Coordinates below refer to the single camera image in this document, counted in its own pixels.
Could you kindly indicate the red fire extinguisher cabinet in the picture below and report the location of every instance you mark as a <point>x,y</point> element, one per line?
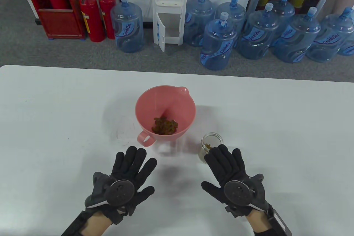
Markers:
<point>59,23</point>

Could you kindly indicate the clear glass storage jar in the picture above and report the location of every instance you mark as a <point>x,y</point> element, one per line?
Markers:
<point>213,137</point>

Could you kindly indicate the pile of raisins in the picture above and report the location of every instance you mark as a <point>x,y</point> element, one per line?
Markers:
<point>164,126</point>

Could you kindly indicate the person's right hand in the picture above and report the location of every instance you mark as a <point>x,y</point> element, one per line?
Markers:
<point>226,166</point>

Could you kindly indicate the person's left forearm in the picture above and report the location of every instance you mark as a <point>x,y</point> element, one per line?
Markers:
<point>96,225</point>

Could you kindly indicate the person's left hand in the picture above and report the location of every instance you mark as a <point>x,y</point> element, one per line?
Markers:
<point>132,164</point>

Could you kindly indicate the grey handheld controller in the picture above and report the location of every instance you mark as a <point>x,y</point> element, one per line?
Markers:
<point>237,193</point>
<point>120,193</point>

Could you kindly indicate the cluster of blue jugs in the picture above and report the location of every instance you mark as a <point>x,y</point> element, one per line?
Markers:
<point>218,45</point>

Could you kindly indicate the pink plastic salad bowl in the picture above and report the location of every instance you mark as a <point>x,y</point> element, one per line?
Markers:
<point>166,103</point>

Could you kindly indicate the black rectangular sensor box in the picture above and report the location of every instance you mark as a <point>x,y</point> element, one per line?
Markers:
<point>74,227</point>
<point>279,222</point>

